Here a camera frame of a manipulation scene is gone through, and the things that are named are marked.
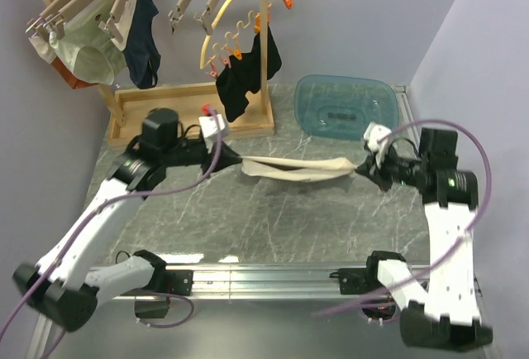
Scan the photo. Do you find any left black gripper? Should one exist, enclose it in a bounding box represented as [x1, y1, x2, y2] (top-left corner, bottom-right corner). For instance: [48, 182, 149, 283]
[161, 137, 242, 179]

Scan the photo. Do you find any grey and cream underwear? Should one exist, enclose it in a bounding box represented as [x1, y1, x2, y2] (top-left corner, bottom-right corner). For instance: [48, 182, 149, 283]
[241, 156, 356, 183]

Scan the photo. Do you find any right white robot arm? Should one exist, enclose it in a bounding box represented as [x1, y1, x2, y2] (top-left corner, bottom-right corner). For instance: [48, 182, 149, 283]
[356, 122, 493, 352]

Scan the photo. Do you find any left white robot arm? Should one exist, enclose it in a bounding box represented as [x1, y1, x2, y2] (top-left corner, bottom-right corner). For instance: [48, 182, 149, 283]
[13, 105, 232, 333]

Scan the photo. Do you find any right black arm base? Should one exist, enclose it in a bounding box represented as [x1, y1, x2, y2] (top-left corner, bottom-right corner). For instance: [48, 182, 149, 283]
[329, 266, 398, 321]

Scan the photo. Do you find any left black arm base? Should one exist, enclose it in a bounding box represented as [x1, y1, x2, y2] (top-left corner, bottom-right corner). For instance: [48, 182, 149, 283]
[134, 270, 195, 323]

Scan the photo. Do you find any black underwear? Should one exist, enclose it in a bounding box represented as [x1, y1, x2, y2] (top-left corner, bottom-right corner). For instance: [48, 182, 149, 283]
[216, 34, 261, 122]

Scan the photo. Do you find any navy blue underwear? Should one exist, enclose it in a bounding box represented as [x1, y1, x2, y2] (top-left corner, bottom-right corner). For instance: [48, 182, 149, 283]
[123, 0, 161, 89]

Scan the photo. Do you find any curved yellow clip hanger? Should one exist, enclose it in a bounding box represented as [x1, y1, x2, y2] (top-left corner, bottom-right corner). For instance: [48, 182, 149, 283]
[199, 0, 299, 79]

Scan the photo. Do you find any orange underwear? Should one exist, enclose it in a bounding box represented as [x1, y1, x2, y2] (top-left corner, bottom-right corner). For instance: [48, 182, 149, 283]
[50, 57, 97, 89]

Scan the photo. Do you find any light green underwear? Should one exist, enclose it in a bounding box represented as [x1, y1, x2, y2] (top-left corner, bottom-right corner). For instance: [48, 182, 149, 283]
[49, 0, 126, 85]

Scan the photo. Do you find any wooden drying rack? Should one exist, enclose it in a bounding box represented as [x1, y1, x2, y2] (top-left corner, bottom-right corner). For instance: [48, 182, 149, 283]
[23, 0, 275, 151]

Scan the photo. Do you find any blue plastic basin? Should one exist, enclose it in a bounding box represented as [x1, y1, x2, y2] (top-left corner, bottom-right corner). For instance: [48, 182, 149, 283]
[294, 74, 400, 141]

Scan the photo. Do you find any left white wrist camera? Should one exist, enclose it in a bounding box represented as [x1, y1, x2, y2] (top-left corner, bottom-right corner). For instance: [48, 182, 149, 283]
[198, 103, 231, 143]

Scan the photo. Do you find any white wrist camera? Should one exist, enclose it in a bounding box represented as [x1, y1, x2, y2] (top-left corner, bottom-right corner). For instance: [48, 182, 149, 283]
[198, 103, 231, 143]
[363, 122, 392, 168]

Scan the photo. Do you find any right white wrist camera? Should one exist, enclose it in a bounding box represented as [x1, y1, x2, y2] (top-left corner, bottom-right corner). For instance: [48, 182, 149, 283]
[363, 122, 392, 168]

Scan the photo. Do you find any aluminium mounting rail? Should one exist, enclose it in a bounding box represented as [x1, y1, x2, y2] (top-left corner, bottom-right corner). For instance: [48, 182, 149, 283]
[26, 263, 501, 359]

